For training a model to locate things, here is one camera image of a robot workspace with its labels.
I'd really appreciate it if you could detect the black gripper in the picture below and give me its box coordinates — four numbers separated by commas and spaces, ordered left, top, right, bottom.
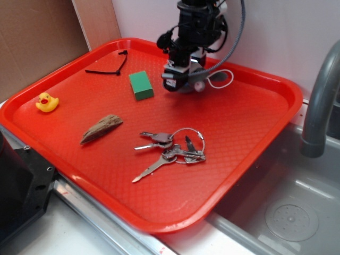
156, 1, 228, 92

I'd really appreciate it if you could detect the gray plush animal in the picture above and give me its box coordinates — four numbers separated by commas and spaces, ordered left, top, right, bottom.
178, 69, 234, 94

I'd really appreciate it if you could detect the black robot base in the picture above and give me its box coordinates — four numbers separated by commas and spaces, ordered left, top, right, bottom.
1, 134, 57, 246

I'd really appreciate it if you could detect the green rectangular block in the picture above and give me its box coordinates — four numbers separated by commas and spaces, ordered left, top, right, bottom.
129, 71, 154, 101

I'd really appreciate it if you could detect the black zip tie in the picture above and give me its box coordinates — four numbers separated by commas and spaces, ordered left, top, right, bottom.
85, 50, 128, 76

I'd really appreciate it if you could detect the silver key bunch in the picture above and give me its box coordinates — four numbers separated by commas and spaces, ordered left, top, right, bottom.
132, 127, 206, 183

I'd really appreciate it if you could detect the brown wood piece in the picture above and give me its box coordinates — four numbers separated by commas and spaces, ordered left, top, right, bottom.
80, 114, 123, 145

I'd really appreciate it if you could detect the red plastic tray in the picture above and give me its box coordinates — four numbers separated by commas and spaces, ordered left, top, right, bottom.
1, 38, 303, 234

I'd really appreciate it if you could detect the yellow rubber duck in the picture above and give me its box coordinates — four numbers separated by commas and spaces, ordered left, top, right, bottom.
35, 92, 60, 113

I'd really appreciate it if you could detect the gray faucet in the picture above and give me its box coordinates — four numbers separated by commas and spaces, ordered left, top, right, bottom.
300, 41, 339, 158

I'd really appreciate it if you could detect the brown cardboard panel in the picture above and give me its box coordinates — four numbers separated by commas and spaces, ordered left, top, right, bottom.
1, 1, 121, 101

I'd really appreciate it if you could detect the gray sink basin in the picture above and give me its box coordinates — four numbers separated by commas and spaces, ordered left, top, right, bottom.
208, 124, 339, 254

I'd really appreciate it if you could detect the gray braided cable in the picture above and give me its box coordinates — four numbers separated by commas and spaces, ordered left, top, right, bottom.
185, 0, 246, 78

